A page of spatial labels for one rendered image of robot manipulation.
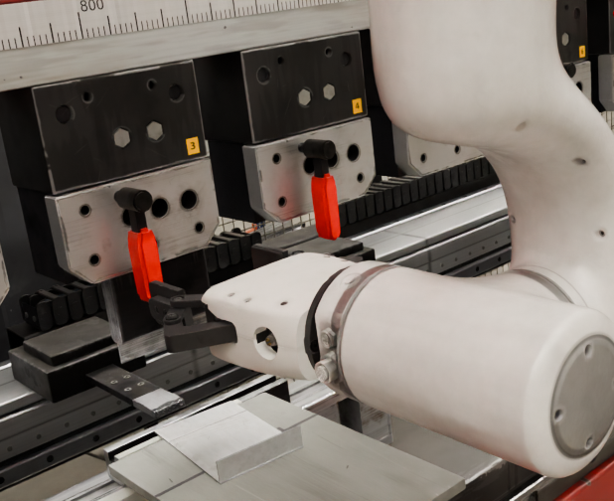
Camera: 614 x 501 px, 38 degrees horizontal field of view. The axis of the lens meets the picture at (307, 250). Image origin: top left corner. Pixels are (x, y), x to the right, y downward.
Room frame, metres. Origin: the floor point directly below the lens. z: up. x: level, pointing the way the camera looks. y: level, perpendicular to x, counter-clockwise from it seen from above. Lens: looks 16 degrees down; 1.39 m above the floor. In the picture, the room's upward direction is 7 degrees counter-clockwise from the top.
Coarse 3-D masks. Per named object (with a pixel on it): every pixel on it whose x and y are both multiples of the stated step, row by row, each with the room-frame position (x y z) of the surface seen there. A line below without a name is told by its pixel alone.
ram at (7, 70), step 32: (0, 0) 0.69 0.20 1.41; (32, 0) 0.71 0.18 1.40; (352, 0) 0.91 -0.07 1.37; (128, 32) 0.75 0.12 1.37; (160, 32) 0.77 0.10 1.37; (192, 32) 0.79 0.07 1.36; (224, 32) 0.81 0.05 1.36; (256, 32) 0.83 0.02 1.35; (288, 32) 0.86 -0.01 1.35; (320, 32) 0.88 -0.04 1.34; (0, 64) 0.68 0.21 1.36; (32, 64) 0.70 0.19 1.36; (64, 64) 0.71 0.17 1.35; (96, 64) 0.73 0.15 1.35; (128, 64) 0.75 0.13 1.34; (160, 64) 0.77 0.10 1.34
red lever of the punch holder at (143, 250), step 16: (128, 192) 0.70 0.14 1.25; (144, 192) 0.69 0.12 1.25; (128, 208) 0.70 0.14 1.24; (144, 208) 0.69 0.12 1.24; (144, 224) 0.70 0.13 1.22; (128, 240) 0.71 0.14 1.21; (144, 240) 0.69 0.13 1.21; (144, 256) 0.69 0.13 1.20; (144, 272) 0.69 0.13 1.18; (160, 272) 0.70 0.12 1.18; (144, 288) 0.70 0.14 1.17
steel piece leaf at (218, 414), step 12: (216, 408) 0.80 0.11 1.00; (228, 408) 0.80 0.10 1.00; (240, 408) 0.80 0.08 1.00; (180, 420) 0.78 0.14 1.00; (192, 420) 0.78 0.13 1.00; (204, 420) 0.78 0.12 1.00; (216, 420) 0.77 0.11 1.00; (156, 432) 0.77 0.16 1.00; (168, 432) 0.76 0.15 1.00; (180, 432) 0.76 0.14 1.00
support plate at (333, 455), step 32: (256, 416) 0.78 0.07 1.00; (288, 416) 0.77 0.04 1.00; (160, 448) 0.74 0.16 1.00; (320, 448) 0.70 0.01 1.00; (352, 448) 0.69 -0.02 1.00; (384, 448) 0.69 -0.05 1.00; (128, 480) 0.69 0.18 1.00; (160, 480) 0.68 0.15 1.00; (192, 480) 0.67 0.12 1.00; (256, 480) 0.66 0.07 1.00; (288, 480) 0.65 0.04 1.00; (320, 480) 0.65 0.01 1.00; (352, 480) 0.64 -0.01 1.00; (384, 480) 0.64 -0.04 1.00; (416, 480) 0.63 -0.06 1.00; (448, 480) 0.62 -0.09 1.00
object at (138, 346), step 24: (168, 264) 0.79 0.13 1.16; (192, 264) 0.80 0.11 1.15; (120, 288) 0.75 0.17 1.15; (192, 288) 0.80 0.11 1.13; (120, 312) 0.75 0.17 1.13; (144, 312) 0.77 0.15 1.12; (192, 312) 0.80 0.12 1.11; (120, 336) 0.75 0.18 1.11; (144, 336) 0.77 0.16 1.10; (120, 360) 0.76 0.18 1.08
